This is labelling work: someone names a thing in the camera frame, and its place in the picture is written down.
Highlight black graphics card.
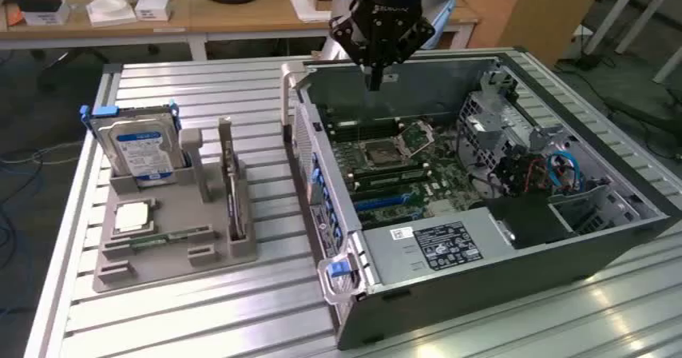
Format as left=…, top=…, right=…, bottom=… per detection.
left=216, top=117, right=251, bottom=242

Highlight white paper stack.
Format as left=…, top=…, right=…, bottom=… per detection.
left=288, top=0, right=335, bottom=23

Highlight wooden desk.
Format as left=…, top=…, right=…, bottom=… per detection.
left=0, top=0, right=481, bottom=62

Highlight wooden cabinet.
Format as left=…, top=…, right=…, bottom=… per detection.
left=453, top=0, right=611, bottom=67

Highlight metal socket cover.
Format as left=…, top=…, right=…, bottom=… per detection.
left=397, top=120, right=437, bottom=155

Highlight tall metal disk bay cage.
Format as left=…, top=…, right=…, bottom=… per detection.
left=455, top=70, right=539, bottom=168

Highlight CPU socket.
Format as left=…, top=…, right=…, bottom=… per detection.
left=362, top=140, right=405, bottom=165

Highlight green motherboard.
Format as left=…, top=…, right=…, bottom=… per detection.
left=319, top=108, right=491, bottom=231

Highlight black installed RAM stick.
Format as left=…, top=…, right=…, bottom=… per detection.
left=351, top=168, right=431, bottom=185

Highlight small white labelled box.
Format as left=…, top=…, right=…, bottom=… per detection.
left=135, top=0, right=175, bottom=22

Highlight white round holder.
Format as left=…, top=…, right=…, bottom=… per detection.
left=87, top=0, right=140, bottom=28

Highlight silver hard disk blue label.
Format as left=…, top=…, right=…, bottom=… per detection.
left=87, top=112, right=180, bottom=183

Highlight blue disk caddy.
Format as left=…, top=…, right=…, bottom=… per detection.
left=78, top=100, right=194, bottom=183

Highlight black plastic cover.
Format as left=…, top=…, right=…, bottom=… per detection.
left=482, top=196, right=579, bottom=249

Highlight low metal disk bay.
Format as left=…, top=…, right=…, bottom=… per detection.
left=547, top=184, right=641, bottom=235

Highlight grey power supply unit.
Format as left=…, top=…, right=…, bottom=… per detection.
left=351, top=208, right=515, bottom=287

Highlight white box black top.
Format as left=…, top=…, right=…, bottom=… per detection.
left=15, top=0, right=71, bottom=26

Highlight silver CPU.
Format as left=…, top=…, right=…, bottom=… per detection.
left=114, top=202, right=154, bottom=233

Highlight green RAM stick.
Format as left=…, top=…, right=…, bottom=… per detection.
left=127, top=229, right=196, bottom=251

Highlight grey parts rack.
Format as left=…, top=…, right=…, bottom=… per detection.
left=92, top=117, right=262, bottom=294

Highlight black open PC case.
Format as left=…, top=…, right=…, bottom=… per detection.
left=279, top=50, right=671, bottom=351

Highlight white table frame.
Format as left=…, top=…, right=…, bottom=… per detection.
left=583, top=0, right=682, bottom=84

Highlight red wire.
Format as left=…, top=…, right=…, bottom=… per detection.
left=522, top=157, right=550, bottom=193

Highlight blue wire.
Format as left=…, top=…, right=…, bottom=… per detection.
left=547, top=149, right=586, bottom=193

